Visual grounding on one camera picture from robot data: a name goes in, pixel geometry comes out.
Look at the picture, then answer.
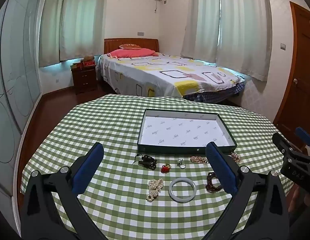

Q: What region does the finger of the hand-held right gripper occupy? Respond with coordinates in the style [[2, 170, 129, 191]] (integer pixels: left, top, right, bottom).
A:
[[272, 132, 294, 156], [296, 127, 310, 153]]

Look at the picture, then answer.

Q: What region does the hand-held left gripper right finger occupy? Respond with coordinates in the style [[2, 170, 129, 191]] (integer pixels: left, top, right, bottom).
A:
[[202, 141, 291, 240]]

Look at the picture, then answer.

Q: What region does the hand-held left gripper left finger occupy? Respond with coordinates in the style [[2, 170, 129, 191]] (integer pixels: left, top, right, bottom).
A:
[[21, 142, 113, 240]]

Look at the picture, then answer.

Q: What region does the dark red bead bracelet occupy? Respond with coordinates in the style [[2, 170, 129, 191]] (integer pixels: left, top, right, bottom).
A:
[[206, 171, 223, 193]]

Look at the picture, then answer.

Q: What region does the gold chain necklace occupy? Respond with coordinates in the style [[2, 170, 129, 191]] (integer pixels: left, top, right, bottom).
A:
[[190, 156, 210, 165]]

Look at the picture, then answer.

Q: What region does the green shallow cardboard box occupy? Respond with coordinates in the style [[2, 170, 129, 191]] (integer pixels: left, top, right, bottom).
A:
[[137, 109, 238, 155]]

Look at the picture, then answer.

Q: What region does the white jade bangle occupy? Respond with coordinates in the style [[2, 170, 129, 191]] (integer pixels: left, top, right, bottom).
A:
[[168, 177, 197, 202]]

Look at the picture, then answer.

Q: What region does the black pendant necklace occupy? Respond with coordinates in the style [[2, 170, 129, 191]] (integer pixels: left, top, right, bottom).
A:
[[132, 153, 157, 170]]

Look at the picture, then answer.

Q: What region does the pearl bracelet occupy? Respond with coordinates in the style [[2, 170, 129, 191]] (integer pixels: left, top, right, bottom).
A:
[[146, 178, 165, 202]]

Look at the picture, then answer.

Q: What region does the green checked tablecloth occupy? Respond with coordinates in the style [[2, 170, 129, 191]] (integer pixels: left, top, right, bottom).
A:
[[20, 94, 296, 240]]

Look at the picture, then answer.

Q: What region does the brown wooden door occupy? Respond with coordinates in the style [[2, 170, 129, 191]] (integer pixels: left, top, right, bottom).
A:
[[273, 1, 310, 150]]

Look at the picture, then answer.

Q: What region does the dark wooden nightstand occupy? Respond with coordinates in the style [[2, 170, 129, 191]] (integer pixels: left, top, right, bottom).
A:
[[71, 64, 98, 95]]

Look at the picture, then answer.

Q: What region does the bed with patterned sheet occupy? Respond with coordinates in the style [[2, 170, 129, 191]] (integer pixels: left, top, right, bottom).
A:
[[96, 38, 247, 104]]

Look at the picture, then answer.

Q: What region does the glass sliding door wardrobe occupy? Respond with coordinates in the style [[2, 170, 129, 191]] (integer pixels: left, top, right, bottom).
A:
[[0, 0, 43, 205]]

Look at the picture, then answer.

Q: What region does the white sheer curtain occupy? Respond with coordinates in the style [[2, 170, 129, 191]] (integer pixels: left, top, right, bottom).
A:
[[38, 0, 70, 67], [180, 0, 222, 63], [216, 0, 272, 82], [58, 0, 105, 63]]

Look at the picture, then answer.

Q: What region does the pink pillow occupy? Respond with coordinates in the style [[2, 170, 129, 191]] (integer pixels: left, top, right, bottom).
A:
[[106, 48, 160, 58]]

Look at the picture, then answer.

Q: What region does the orange cushion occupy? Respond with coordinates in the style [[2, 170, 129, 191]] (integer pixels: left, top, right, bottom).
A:
[[119, 43, 142, 50]]

